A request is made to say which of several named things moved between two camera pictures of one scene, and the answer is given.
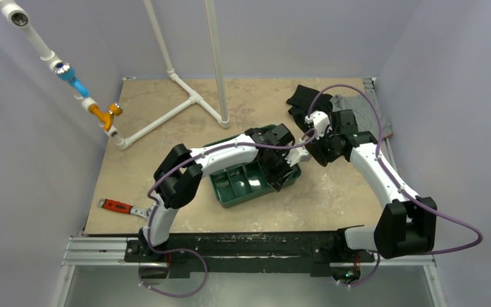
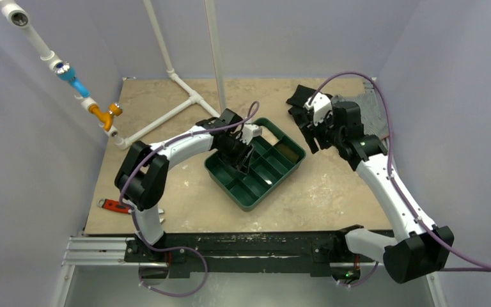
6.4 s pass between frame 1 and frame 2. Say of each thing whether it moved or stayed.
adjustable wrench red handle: stayed
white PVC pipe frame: stayed
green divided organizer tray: moved
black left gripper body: moved
